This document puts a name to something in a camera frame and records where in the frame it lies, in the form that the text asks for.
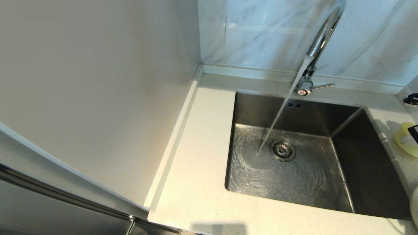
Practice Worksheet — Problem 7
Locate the stainless steel appliance door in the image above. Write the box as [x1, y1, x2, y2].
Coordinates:
[0, 158, 196, 235]

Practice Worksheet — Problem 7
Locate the yellow bowl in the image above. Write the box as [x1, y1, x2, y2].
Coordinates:
[393, 122, 418, 158]

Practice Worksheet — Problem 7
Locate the round metal drain strainer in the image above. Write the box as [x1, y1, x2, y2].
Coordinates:
[269, 139, 296, 162]

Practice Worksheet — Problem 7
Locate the white plate edge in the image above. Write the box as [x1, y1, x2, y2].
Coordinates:
[410, 187, 418, 229]

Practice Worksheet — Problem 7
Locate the white appliance side panel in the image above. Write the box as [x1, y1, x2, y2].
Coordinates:
[0, 0, 203, 219]

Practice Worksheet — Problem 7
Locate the chrome appliance handle rail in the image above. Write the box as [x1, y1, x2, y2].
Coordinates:
[0, 159, 135, 221]

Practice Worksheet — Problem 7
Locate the chrome gooseneck faucet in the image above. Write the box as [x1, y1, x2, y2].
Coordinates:
[293, 0, 346, 97]

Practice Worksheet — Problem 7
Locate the running water stream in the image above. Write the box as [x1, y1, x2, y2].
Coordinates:
[257, 56, 312, 154]

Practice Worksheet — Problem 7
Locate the stainless steel sink basin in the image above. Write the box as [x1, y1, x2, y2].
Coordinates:
[224, 91, 410, 220]

